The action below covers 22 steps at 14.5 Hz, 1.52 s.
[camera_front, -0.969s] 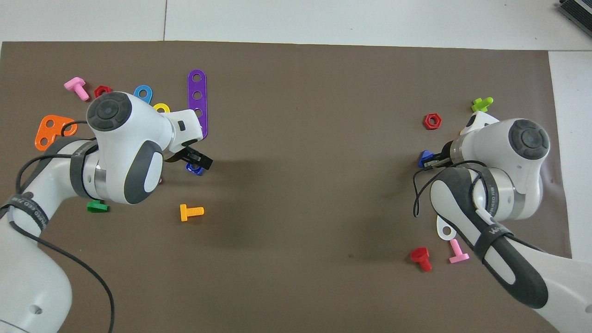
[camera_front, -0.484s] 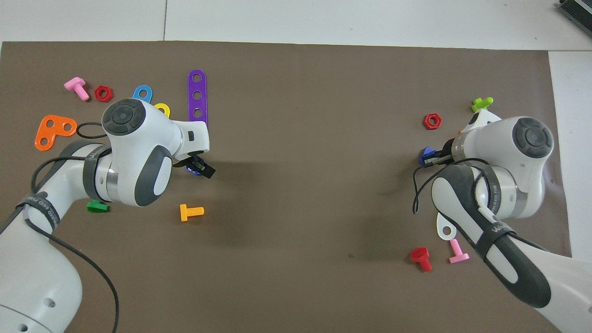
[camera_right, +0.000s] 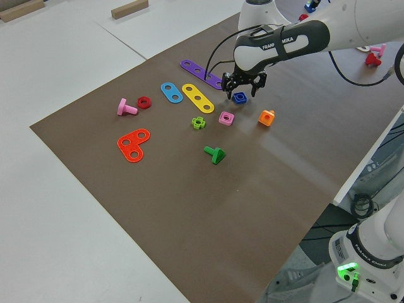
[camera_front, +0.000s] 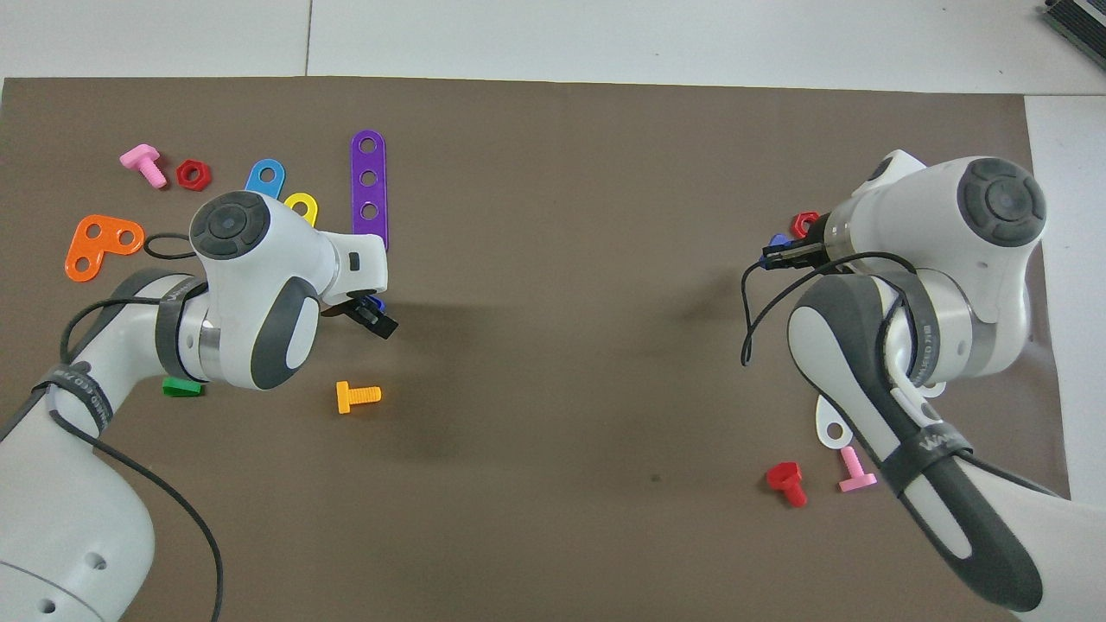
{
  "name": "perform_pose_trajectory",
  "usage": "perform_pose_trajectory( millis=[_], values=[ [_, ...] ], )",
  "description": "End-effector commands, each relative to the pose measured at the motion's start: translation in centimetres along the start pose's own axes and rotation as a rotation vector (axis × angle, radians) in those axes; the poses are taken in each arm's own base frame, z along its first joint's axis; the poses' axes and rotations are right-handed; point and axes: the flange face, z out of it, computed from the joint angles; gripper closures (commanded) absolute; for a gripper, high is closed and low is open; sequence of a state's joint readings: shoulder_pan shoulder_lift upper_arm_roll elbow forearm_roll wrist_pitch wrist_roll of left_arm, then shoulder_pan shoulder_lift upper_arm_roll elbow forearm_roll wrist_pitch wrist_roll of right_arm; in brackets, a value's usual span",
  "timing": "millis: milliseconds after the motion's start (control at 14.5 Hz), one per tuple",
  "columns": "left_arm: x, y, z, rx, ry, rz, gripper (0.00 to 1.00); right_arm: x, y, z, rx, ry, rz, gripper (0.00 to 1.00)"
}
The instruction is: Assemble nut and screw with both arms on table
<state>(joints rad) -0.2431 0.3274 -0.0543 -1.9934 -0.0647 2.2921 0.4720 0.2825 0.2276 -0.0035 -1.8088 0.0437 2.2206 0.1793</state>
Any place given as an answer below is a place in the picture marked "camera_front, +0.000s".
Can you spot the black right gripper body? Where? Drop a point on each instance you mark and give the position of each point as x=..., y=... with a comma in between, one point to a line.
x=824, y=246

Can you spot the white curved perforated plate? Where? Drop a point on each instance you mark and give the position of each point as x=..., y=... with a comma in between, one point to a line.
x=823, y=413

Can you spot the red plastic screw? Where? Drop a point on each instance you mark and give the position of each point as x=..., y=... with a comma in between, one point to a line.
x=785, y=475

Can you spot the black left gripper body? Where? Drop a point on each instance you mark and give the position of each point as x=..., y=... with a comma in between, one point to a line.
x=347, y=308

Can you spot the purple four-hole plastic strip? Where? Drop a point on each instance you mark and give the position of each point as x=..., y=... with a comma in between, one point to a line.
x=369, y=164

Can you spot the pink plastic screw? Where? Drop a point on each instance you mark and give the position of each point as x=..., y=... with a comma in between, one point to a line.
x=143, y=160
x=851, y=471

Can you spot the orange plastic screw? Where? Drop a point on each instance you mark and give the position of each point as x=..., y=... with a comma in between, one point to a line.
x=346, y=397

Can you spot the brown table mat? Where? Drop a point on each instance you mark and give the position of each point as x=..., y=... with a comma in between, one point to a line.
x=562, y=302

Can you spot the blue triangle-head plastic screw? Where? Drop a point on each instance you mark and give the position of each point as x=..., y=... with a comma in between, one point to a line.
x=778, y=241

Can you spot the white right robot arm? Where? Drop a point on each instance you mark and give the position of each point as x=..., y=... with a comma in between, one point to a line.
x=950, y=259

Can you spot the black ribbed device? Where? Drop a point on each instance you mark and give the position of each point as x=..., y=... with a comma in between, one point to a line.
x=1080, y=26

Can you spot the blue square plastic nut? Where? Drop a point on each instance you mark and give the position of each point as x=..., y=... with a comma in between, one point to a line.
x=374, y=303

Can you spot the orange heart-shaped plastic plate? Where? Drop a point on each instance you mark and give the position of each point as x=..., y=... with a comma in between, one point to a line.
x=104, y=246

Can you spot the blue two-hole plastic strip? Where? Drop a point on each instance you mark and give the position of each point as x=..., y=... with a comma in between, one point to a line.
x=255, y=183

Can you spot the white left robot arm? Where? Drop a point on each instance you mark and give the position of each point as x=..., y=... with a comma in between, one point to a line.
x=259, y=294

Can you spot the yellow three-hole plastic strip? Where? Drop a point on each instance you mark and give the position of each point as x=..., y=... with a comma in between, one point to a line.
x=311, y=212

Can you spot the red hexagon plastic nut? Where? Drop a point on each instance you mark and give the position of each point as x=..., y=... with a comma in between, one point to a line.
x=797, y=220
x=183, y=173

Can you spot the green plastic screw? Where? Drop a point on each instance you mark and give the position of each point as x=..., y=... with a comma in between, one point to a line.
x=181, y=388

